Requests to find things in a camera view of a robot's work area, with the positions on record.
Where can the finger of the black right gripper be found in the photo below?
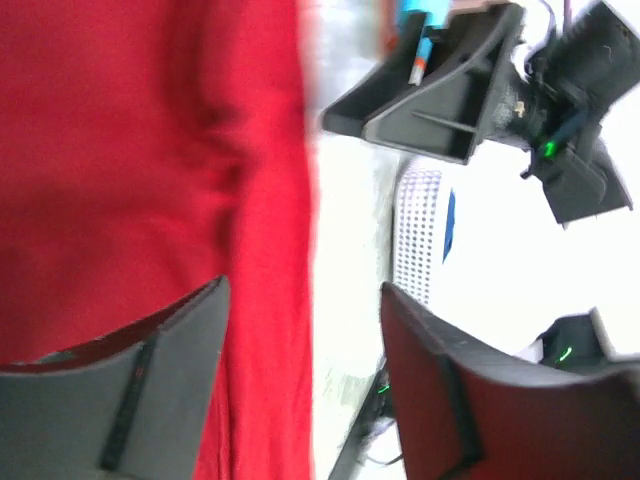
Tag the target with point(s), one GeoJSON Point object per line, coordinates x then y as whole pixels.
{"type": "Point", "coordinates": [350, 113]}

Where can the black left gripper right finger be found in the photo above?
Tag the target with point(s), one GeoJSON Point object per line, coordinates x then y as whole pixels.
{"type": "Point", "coordinates": [466, 410]}

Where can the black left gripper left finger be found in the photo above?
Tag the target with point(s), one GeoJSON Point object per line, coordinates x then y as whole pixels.
{"type": "Point", "coordinates": [129, 405]}

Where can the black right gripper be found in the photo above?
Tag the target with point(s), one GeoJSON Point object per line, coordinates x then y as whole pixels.
{"type": "Point", "coordinates": [553, 111]}

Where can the red t shirt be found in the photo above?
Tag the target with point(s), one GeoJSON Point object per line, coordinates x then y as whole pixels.
{"type": "Point", "coordinates": [148, 147]}

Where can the navy blue t shirt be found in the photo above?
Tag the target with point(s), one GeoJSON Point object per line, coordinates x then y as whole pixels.
{"type": "Point", "coordinates": [450, 225]}

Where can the black base crossbar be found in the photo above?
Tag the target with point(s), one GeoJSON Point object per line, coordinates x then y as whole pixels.
{"type": "Point", "coordinates": [375, 416]}

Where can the white plastic laundry basket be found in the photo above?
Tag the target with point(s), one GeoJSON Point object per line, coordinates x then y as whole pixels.
{"type": "Point", "coordinates": [419, 231]}

